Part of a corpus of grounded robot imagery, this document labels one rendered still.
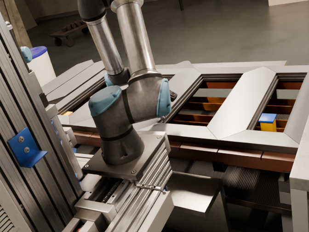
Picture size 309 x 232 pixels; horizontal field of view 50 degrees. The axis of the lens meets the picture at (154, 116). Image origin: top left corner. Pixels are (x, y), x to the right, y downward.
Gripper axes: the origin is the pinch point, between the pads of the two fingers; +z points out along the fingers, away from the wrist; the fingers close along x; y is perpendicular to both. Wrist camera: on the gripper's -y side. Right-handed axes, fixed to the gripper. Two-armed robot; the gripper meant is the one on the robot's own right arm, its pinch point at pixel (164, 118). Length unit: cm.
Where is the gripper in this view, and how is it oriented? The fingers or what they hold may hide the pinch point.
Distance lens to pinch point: 165.4
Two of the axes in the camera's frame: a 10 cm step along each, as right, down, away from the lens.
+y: -8.4, -0.6, 5.4
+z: 2.4, 8.5, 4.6
